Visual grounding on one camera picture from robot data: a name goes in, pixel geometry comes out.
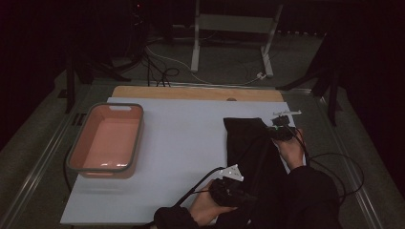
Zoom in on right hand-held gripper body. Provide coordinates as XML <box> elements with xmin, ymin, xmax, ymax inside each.
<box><xmin>269</xmin><ymin>110</ymin><xmax>303</xmax><ymax>142</ymax></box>

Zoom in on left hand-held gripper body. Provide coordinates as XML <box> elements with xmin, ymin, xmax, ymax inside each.
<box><xmin>208</xmin><ymin>163</ymin><xmax>256</xmax><ymax>208</ymax></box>

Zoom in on black cloth garment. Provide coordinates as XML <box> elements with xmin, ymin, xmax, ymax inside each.
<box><xmin>216</xmin><ymin>116</ymin><xmax>289</xmax><ymax>229</ymax></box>

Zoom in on pink plastic basket grey rim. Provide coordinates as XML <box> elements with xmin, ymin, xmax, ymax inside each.
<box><xmin>66</xmin><ymin>102</ymin><xmax>145</xmax><ymax>179</ymax></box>

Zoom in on person's right hand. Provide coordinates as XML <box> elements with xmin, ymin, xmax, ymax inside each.
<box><xmin>274</xmin><ymin>128</ymin><xmax>309</xmax><ymax>171</ymax></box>

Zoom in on person's left hand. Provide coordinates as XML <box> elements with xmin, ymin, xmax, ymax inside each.
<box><xmin>189</xmin><ymin>181</ymin><xmax>238</xmax><ymax>227</ymax></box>

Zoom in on white table mat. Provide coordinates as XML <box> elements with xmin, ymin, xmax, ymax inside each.
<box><xmin>59</xmin><ymin>96</ymin><xmax>330</xmax><ymax>226</ymax></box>

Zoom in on dark equipment stand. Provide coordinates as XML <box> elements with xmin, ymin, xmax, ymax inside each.
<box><xmin>127</xmin><ymin>0</ymin><xmax>152</xmax><ymax>65</ymax></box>

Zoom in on metal floor rail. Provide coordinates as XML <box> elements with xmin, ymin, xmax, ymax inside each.
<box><xmin>92</xmin><ymin>79</ymin><xmax>314</xmax><ymax>95</ymax></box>
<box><xmin>313</xmin><ymin>94</ymin><xmax>385</xmax><ymax>229</ymax></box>
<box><xmin>0</xmin><ymin>109</ymin><xmax>75</xmax><ymax>229</ymax></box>

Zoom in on right hand-held gripper cable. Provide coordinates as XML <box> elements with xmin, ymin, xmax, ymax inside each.
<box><xmin>286</xmin><ymin>125</ymin><xmax>366</xmax><ymax>204</ymax></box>

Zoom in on white metal stand frame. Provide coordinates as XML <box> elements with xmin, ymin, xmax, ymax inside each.
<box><xmin>190</xmin><ymin>0</ymin><xmax>285</xmax><ymax>79</ymax></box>

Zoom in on white floor cable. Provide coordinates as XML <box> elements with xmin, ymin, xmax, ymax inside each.
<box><xmin>146</xmin><ymin>46</ymin><xmax>261</xmax><ymax>87</ymax></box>

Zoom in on black floor cables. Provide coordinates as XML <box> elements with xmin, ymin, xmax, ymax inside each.
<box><xmin>141</xmin><ymin>52</ymin><xmax>181</xmax><ymax>88</ymax></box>

